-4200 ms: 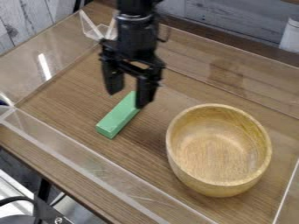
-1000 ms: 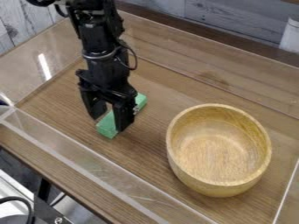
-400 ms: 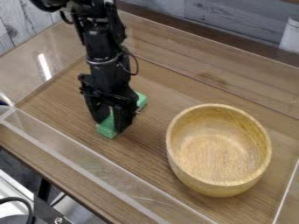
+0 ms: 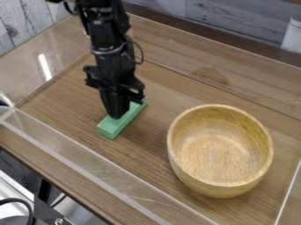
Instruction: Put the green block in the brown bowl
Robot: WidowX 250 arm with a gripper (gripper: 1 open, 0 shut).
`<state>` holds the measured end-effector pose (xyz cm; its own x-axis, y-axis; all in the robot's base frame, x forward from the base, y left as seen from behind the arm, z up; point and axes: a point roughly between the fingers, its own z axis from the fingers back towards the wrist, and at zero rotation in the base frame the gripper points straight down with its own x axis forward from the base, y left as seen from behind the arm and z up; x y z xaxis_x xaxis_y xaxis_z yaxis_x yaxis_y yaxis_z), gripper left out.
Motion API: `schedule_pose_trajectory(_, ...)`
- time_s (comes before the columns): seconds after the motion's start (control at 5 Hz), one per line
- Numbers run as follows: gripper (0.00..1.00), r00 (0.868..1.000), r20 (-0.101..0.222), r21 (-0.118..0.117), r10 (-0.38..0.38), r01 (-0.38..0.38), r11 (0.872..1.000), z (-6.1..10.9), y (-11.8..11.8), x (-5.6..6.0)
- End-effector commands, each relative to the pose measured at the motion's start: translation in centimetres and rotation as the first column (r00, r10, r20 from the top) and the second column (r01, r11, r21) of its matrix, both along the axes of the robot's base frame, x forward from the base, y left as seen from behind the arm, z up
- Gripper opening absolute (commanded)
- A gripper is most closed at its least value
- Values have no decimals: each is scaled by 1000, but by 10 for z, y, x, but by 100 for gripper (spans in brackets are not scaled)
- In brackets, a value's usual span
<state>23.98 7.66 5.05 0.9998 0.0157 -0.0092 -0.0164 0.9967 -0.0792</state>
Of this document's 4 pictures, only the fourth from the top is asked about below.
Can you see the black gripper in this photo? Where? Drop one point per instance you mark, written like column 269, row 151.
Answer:
column 112, row 73

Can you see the green rectangular block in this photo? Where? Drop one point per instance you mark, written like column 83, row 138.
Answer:
column 111, row 127

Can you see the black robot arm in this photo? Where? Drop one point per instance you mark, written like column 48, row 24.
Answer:
column 96, row 9

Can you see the brown wooden bowl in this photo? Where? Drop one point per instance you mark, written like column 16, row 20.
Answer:
column 221, row 150

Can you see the clear acrylic tray walls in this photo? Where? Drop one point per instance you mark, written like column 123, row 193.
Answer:
column 120, row 177

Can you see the black table leg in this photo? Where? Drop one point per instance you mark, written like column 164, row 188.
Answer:
column 44, row 191

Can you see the white cylindrical container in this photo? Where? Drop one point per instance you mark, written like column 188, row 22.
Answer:
column 291, row 40

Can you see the black metal bracket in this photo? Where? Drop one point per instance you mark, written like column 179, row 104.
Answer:
column 45, row 215

